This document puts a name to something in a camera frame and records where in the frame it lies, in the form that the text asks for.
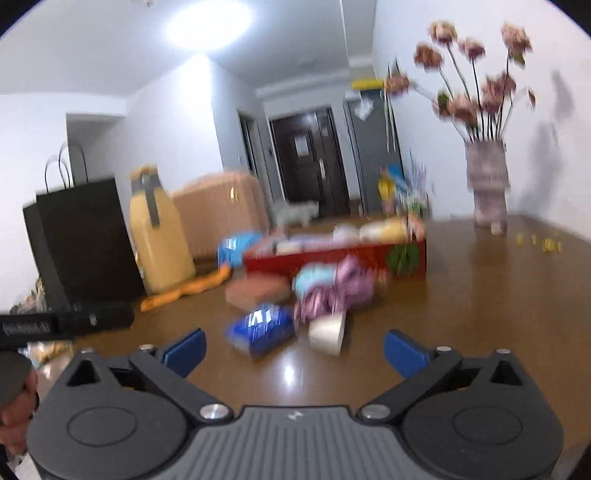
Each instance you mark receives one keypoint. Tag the dark brown door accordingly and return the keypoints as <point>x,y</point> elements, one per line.
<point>309,161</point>

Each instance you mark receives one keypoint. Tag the white round sponge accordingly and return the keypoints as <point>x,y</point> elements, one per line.
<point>327,333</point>

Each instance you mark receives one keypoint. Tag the dried pink roses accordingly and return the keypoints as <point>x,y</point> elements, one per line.
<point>466,106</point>

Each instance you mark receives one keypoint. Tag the purple artificial flowers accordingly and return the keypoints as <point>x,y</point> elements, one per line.
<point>418,184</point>

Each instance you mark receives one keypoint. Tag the blue tissue pack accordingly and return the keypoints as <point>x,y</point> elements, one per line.
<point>263,330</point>

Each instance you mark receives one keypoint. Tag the person's left hand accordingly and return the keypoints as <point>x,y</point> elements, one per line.
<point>18,410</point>

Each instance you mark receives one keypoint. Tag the black paper bag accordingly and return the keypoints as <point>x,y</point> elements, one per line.
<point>87,244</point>

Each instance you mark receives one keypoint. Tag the fallen dried petal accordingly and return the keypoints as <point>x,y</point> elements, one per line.
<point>497,228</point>

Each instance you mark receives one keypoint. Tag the yellow box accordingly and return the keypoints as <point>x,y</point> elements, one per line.
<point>368,84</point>

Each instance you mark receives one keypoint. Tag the pink suitcase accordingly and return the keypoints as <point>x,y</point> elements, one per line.
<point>217,212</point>

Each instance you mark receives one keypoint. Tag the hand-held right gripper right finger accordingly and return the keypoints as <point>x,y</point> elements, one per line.
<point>406,353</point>

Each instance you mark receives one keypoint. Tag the blue wipes packet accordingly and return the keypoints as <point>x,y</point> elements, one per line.
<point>235,249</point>

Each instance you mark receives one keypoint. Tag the grey refrigerator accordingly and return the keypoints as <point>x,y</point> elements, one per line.
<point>374,147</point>

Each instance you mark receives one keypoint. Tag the pink satin scrunchie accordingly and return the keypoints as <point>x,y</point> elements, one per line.
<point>337,290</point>

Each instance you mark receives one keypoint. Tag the yellow toy bucket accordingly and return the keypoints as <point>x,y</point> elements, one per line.
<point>387,189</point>

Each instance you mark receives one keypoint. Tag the light blue scrunchie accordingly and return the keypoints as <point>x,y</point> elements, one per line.
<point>314,279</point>

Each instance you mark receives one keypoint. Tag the grey cat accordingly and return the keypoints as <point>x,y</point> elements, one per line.
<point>293,213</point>

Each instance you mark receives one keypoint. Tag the red cardboard box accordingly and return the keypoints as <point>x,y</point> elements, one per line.
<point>332,263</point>

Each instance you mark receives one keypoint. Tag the white mesh bath ball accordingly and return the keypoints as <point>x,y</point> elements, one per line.
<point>346,234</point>

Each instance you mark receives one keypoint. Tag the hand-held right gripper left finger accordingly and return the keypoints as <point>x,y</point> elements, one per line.
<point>184,353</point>

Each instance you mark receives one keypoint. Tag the clear plastic bag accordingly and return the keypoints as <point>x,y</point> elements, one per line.
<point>362,108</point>

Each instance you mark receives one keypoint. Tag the yellow plush toy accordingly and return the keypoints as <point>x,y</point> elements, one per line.
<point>385,229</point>

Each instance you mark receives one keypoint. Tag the yellow thermos jug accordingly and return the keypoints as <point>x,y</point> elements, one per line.
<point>159,240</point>

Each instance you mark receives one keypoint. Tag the bright ceiling lamp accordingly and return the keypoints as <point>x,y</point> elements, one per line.
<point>207,23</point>

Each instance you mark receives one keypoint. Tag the scattered yellow crumbs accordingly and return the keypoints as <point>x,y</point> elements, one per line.
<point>547,244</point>

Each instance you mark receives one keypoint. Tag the pink ceramic vase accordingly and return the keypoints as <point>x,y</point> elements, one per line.
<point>487,180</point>

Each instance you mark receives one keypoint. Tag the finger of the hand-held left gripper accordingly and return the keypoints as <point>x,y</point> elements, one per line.
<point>97,317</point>

